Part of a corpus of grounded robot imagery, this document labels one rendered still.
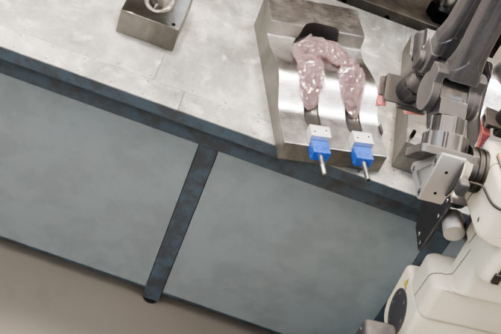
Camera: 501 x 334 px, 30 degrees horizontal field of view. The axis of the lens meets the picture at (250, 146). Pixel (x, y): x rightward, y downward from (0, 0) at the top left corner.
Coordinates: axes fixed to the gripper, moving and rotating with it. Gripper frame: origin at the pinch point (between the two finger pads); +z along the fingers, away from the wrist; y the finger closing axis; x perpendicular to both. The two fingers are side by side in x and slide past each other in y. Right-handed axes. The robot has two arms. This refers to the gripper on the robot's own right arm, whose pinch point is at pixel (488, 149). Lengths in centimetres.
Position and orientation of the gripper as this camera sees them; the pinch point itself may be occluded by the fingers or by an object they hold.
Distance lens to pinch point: 229.1
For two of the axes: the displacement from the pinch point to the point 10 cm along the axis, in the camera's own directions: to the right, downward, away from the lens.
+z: -3.0, 7.0, 6.5
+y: -9.4, -3.3, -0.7
